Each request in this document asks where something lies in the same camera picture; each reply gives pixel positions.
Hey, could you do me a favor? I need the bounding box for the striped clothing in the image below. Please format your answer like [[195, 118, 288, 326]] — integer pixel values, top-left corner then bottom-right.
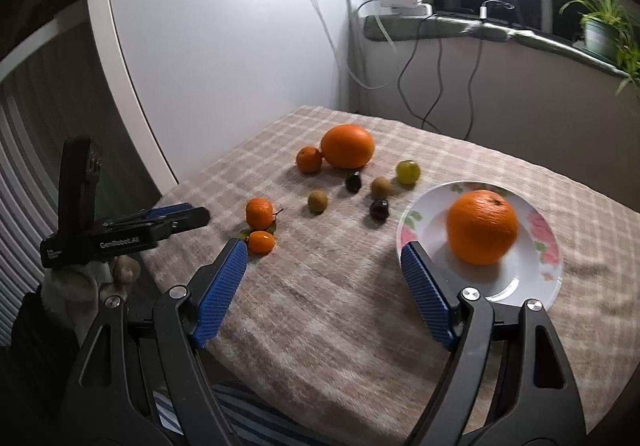
[[150, 366, 501, 446]]

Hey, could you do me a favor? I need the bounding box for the potted spider plant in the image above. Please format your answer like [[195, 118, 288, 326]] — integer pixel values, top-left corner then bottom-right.
[[554, 0, 640, 97]]

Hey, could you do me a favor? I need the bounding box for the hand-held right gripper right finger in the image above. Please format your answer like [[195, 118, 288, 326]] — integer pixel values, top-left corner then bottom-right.
[[400, 241, 588, 446]]

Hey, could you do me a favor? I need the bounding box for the person's left forearm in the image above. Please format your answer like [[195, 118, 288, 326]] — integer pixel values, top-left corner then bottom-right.
[[0, 291, 86, 446]]

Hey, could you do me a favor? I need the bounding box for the black cable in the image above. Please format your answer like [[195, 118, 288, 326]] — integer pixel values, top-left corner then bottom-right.
[[397, 37, 445, 133], [462, 37, 485, 141]]

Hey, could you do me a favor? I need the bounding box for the small kumquat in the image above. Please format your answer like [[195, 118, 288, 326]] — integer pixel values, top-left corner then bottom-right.
[[248, 231, 276, 255]]

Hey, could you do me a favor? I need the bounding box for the white power adapter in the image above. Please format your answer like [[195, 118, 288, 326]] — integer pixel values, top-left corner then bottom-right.
[[375, 0, 434, 18]]

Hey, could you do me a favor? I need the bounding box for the round large orange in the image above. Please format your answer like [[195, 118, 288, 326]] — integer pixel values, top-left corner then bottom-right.
[[446, 189, 519, 267]]

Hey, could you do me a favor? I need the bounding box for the plaid beige tablecloth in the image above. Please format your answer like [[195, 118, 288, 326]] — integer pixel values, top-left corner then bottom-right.
[[142, 105, 640, 432]]

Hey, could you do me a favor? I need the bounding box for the oval large orange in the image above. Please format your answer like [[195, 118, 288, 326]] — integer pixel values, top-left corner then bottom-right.
[[320, 124, 376, 170]]

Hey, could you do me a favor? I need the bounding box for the mandarin with stem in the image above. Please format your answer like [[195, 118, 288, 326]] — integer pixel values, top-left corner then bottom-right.
[[245, 197, 284, 231]]

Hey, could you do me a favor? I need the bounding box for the white ribbed radiator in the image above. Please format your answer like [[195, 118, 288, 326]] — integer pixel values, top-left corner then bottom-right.
[[0, 88, 68, 349]]

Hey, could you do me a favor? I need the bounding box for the white floral plate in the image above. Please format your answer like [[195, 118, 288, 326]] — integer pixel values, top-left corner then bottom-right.
[[396, 181, 564, 314]]

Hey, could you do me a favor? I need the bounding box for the white cable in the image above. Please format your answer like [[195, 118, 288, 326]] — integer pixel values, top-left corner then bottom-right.
[[292, 0, 393, 90]]

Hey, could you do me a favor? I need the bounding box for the white rounded board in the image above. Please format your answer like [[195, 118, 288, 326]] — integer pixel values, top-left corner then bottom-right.
[[84, 0, 353, 188]]

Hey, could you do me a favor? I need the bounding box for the green grape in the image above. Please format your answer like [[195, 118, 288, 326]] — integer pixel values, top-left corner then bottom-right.
[[396, 160, 421, 186]]

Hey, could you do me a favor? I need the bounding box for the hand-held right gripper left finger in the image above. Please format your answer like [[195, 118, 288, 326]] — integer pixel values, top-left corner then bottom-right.
[[62, 238, 249, 446]]

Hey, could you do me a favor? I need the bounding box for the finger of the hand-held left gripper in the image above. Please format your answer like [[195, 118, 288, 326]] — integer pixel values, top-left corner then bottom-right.
[[105, 202, 193, 227], [150, 207, 211, 241]]

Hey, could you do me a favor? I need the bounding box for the person's left hand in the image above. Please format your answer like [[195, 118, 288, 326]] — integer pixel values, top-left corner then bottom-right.
[[42, 256, 141, 322]]

